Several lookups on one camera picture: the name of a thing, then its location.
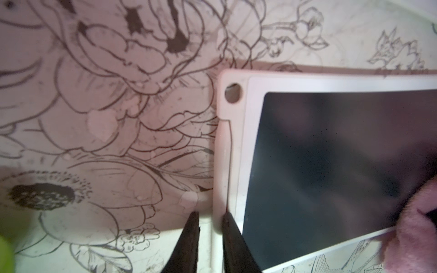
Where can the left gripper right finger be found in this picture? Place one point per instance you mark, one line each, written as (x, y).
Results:
(237, 256)

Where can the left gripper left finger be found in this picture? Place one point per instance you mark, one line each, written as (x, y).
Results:
(184, 258)

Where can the white drawing tablet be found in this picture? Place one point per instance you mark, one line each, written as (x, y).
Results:
(316, 168)

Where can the pink cloth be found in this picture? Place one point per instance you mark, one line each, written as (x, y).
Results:
(414, 247)

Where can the green trowel yellow handle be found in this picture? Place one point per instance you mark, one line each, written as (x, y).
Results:
(7, 257)

